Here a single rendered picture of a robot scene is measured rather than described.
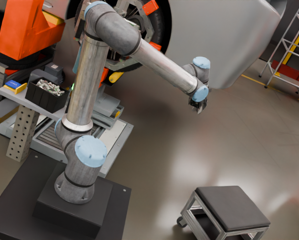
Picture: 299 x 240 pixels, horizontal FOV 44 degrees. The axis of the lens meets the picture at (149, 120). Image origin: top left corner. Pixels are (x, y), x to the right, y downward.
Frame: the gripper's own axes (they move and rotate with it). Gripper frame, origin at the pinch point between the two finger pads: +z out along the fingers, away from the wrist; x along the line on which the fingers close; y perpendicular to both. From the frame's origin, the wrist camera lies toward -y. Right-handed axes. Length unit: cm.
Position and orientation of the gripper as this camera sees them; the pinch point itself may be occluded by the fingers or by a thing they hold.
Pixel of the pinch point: (199, 111)
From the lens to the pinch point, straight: 218.4
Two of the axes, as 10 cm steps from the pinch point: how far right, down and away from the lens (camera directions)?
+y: -6.0, 5.5, -5.8
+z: 0.3, 7.4, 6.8
